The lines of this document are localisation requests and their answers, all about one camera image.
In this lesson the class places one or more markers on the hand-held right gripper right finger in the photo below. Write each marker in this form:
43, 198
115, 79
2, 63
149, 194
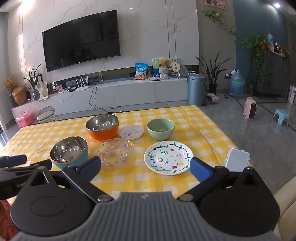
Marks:
198, 169

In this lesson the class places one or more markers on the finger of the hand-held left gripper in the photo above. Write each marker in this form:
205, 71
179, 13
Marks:
18, 171
12, 161

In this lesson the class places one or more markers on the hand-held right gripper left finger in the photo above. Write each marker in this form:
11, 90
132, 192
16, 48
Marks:
91, 166

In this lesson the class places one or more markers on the blue steel bowl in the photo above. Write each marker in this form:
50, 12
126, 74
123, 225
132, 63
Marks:
69, 150

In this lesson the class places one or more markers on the clear glass plate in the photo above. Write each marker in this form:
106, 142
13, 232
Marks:
115, 153

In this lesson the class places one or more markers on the orange steel bowl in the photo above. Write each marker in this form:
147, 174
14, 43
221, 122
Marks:
101, 135

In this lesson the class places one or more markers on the white fruit-painted plate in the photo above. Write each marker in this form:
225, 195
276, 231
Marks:
167, 157

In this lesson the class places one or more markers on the green ceramic bowl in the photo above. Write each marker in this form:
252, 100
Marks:
160, 134

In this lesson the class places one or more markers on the small white sticker plate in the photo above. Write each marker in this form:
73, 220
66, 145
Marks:
131, 132

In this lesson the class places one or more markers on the yellow checked tablecloth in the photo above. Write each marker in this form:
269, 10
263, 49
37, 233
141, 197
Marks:
208, 139

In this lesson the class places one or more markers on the white phone stand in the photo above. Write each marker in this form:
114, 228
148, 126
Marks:
237, 160

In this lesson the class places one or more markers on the pink storage box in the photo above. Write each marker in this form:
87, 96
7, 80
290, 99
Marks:
24, 120

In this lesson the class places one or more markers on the grey round stool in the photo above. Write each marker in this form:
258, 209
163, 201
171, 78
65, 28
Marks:
46, 114

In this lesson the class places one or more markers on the brown gourd vase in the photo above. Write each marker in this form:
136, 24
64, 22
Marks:
19, 96

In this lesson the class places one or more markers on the plant in blue vase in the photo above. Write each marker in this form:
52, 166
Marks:
35, 93

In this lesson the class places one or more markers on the pink patterned slippers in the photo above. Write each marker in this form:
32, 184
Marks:
212, 98

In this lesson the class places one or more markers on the dried yellow flowers vase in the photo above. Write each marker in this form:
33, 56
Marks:
9, 84

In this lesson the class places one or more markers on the white photo card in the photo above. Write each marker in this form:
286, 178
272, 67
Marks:
42, 89

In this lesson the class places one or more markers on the grey-blue trash bin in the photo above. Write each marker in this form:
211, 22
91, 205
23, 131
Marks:
196, 90

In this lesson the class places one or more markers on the white wifi router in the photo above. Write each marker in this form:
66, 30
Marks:
82, 88

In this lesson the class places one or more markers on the pink space heater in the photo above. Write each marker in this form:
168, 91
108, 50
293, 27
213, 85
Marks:
249, 107

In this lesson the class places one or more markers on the white marble tv console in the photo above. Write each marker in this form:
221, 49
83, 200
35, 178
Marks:
138, 92

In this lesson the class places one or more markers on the blue water jug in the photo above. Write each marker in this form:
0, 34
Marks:
237, 84

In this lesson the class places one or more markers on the tall-leaf potted plant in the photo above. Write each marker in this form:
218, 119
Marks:
212, 76

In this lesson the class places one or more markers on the beige sofa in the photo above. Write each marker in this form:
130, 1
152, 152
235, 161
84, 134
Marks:
284, 208

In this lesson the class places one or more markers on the small blue plastic stool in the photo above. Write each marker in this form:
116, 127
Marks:
281, 114

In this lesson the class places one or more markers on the flat white device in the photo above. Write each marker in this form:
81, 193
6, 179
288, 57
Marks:
154, 79

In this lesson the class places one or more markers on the blue snack bag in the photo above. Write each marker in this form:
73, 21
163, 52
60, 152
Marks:
141, 71

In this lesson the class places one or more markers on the brown teddy bear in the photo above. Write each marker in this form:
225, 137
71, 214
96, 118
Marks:
164, 63

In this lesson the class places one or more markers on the green picture board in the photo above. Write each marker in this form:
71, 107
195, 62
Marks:
155, 66

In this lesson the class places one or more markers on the white printed box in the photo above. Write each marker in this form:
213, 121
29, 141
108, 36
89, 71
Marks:
292, 93

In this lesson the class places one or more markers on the dark grey cabinet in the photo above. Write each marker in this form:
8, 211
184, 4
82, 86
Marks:
275, 74

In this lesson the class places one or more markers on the black curved television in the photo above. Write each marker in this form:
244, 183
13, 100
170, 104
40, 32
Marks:
81, 41

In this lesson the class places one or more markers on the green trailing vine plant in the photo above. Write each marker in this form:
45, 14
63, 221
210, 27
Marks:
256, 53

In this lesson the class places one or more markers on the hanging wall vine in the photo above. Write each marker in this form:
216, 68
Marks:
219, 19

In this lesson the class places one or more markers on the framed wall picture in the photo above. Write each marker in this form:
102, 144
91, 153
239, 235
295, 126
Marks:
215, 3

